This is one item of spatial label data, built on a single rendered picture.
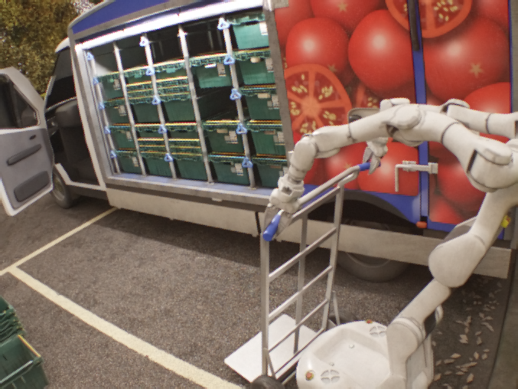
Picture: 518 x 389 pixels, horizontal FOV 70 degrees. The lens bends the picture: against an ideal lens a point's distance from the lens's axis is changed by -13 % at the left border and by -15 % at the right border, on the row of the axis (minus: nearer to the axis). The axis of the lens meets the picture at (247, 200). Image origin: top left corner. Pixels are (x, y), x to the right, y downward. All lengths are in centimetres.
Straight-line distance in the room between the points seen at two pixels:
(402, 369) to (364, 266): 153
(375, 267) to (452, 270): 182
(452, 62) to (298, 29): 96
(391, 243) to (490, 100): 116
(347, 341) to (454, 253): 109
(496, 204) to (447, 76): 122
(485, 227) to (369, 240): 167
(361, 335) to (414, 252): 83
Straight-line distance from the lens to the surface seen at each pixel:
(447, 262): 143
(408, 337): 170
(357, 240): 298
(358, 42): 254
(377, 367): 219
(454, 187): 259
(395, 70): 249
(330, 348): 228
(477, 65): 238
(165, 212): 412
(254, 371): 258
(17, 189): 525
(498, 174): 106
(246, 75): 319
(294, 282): 334
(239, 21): 315
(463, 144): 111
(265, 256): 175
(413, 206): 271
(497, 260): 278
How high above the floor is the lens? 189
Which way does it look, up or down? 23 degrees down
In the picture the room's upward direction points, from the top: 10 degrees counter-clockwise
